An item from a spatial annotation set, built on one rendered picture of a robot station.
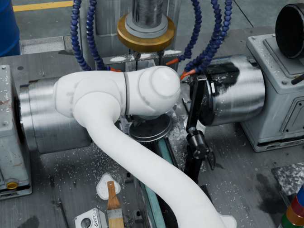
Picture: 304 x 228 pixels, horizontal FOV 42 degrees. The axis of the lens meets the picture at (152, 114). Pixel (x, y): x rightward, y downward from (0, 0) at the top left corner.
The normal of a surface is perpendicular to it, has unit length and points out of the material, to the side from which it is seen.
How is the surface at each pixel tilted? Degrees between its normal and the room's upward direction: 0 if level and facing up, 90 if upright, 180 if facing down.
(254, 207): 0
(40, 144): 85
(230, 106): 69
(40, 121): 51
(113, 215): 0
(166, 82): 33
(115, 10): 90
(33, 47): 0
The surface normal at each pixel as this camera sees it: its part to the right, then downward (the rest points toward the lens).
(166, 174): -0.15, -0.65
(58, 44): 0.07, -0.67
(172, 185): -0.45, -0.42
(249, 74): 0.16, -0.31
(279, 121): 0.25, 0.73
